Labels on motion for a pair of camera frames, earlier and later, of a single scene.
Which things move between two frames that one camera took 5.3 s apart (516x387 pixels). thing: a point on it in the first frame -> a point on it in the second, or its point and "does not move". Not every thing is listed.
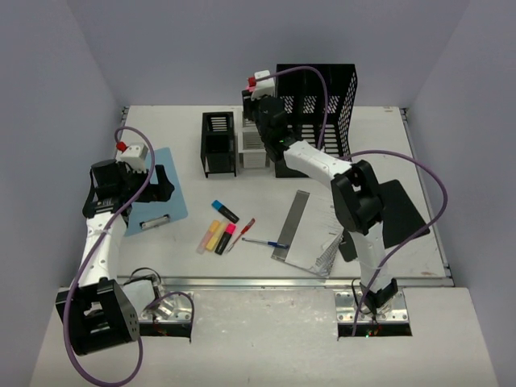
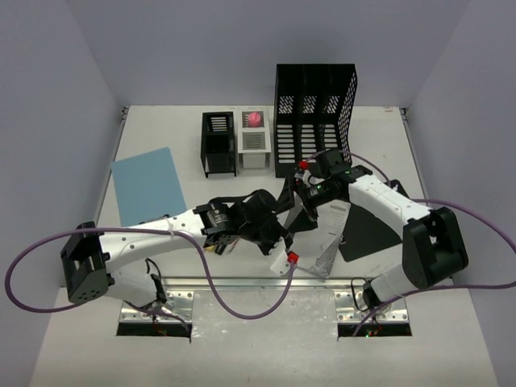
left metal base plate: [172, 307] does not move
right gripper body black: [253, 112] -> [319, 194]
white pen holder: [251, 151] does not move
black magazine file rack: [302, 94] does not move
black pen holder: [218, 143] does not move
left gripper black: [151, 188] -> [272, 232]
